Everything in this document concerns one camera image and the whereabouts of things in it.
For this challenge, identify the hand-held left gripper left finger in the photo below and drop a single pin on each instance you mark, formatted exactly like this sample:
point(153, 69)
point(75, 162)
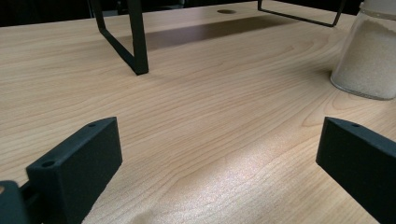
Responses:
point(79, 168)

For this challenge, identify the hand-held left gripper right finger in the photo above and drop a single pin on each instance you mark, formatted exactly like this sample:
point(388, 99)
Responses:
point(361, 161)

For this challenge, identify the glass jar of white granules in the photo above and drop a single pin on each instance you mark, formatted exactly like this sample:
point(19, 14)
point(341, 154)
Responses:
point(367, 59)

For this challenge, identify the black metal stand frame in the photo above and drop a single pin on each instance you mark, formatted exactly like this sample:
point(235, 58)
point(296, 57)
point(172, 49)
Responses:
point(137, 37)
point(299, 17)

